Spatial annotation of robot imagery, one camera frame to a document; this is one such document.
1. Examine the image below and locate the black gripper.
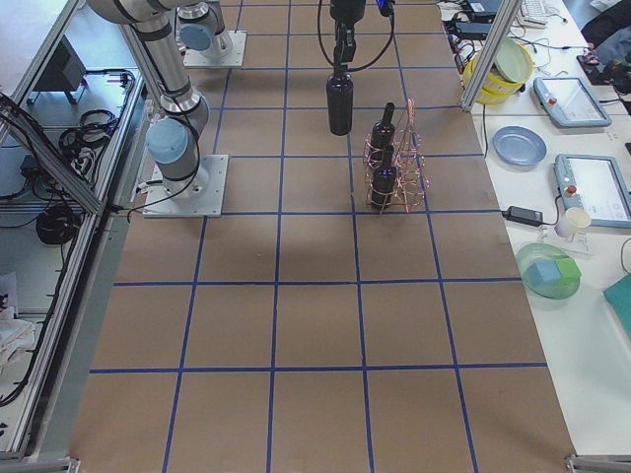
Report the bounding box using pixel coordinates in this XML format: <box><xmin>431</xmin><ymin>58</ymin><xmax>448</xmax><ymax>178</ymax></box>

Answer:
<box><xmin>329</xmin><ymin>0</ymin><xmax>366</xmax><ymax>72</ymax></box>

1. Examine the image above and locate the aluminium frame post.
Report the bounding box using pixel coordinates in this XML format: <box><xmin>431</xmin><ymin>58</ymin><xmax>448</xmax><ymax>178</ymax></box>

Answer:
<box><xmin>460</xmin><ymin>0</ymin><xmax>521</xmax><ymax>112</ymax></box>

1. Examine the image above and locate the black power brick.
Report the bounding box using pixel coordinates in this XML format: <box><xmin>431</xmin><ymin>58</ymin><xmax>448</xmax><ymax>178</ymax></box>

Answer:
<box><xmin>502</xmin><ymin>206</ymin><xmax>543</xmax><ymax>228</ymax></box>

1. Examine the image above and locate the black monitor box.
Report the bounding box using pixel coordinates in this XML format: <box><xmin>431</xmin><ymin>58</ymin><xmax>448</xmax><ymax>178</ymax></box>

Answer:
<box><xmin>34</xmin><ymin>35</ymin><xmax>87</xmax><ymax>104</ymax></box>

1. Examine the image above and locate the teal cloth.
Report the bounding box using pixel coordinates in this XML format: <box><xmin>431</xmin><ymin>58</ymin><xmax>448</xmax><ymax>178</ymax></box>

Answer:
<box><xmin>603</xmin><ymin>274</ymin><xmax>631</xmax><ymax>336</ymax></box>

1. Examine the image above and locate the green glass bowl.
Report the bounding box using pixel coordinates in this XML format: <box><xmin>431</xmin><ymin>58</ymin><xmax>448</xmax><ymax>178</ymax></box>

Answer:
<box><xmin>516</xmin><ymin>242</ymin><xmax>581</xmax><ymax>300</ymax></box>

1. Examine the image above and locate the dark bottle in rack corner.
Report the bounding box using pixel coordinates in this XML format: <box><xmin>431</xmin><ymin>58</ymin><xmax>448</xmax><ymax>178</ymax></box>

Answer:
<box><xmin>370</xmin><ymin>145</ymin><xmax>397</xmax><ymax>212</ymax></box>

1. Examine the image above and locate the blue foam cube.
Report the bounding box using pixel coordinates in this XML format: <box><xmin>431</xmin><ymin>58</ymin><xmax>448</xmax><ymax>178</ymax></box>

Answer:
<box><xmin>525</xmin><ymin>259</ymin><xmax>562</xmax><ymax>289</ymax></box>

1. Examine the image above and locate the upper teach pendant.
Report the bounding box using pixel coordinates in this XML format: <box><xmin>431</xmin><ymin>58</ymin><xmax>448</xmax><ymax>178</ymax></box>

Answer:
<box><xmin>532</xmin><ymin>77</ymin><xmax>611</xmax><ymax>128</ymax></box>

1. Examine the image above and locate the dark bottle in rack end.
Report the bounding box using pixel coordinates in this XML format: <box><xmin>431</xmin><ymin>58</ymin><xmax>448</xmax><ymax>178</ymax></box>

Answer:
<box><xmin>370</xmin><ymin>102</ymin><xmax>395</xmax><ymax>153</ymax></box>

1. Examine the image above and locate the green foam cube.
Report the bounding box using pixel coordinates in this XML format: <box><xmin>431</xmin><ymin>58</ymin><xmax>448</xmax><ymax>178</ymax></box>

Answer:
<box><xmin>554</xmin><ymin>256</ymin><xmax>582</xmax><ymax>284</ymax></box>

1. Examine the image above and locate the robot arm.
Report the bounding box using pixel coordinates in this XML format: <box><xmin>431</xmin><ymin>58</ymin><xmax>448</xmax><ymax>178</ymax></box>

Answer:
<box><xmin>176</xmin><ymin>1</ymin><xmax>233</xmax><ymax>59</ymax></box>
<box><xmin>89</xmin><ymin>0</ymin><xmax>366</xmax><ymax>136</ymax></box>

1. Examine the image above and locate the teach pendant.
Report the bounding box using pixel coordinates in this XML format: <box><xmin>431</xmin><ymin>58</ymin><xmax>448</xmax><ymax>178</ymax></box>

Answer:
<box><xmin>553</xmin><ymin>154</ymin><xmax>630</xmax><ymax>229</ymax></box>
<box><xmin>532</xmin><ymin>77</ymin><xmax>611</xmax><ymax>128</ymax></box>

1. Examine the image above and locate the paper cup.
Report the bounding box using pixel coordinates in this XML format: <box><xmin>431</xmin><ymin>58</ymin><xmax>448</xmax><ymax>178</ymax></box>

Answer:
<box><xmin>554</xmin><ymin>207</ymin><xmax>592</xmax><ymax>238</ymax></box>

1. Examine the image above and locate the lower teach pendant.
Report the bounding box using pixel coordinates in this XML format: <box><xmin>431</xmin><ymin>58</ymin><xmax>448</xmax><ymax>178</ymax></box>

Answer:
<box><xmin>553</xmin><ymin>154</ymin><xmax>630</xmax><ymax>229</ymax></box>

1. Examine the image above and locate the copper wire wine rack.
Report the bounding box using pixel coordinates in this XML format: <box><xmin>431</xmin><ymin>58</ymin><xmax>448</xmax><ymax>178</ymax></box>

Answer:
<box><xmin>363</xmin><ymin>98</ymin><xmax>430</xmax><ymax>213</ymax></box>

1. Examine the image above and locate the dark glass wine bottle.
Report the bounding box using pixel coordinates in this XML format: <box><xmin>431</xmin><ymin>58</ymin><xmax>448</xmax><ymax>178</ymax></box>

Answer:
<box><xmin>325</xmin><ymin>65</ymin><xmax>354</xmax><ymax>136</ymax></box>

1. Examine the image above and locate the blue plate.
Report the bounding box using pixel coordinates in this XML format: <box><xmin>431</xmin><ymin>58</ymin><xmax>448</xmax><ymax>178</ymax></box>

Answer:
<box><xmin>492</xmin><ymin>126</ymin><xmax>547</xmax><ymax>167</ymax></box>

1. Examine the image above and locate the pale green plate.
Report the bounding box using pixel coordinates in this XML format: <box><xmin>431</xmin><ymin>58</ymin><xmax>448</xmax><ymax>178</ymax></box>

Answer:
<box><xmin>494</xmin><ymin>37</ymin><xmax>529</xmax><ymax>83</ymax></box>

